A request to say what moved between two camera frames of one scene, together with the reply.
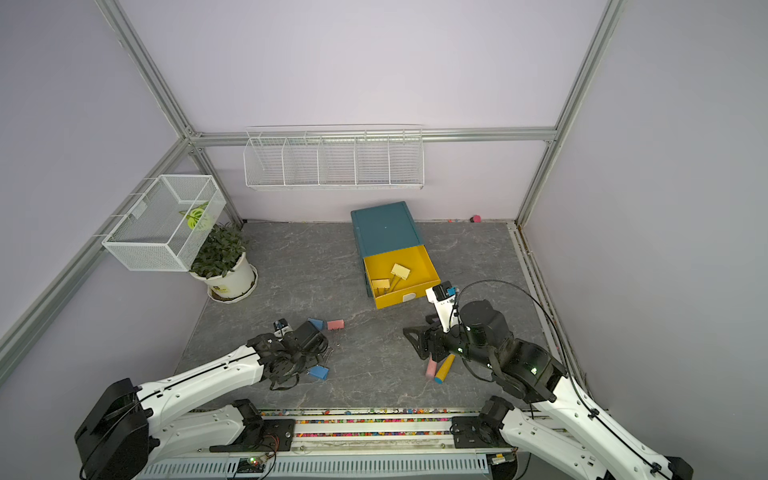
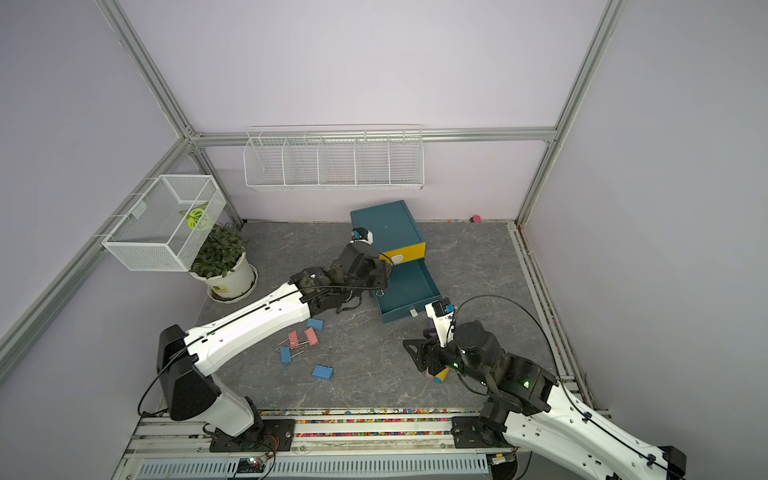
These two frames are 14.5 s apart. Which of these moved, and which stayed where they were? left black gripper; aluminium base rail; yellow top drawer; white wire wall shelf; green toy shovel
Moved: yellow top drawer; left black gripper
Stayed: aluminium base rail; green toy shovel; white wire wall shelf
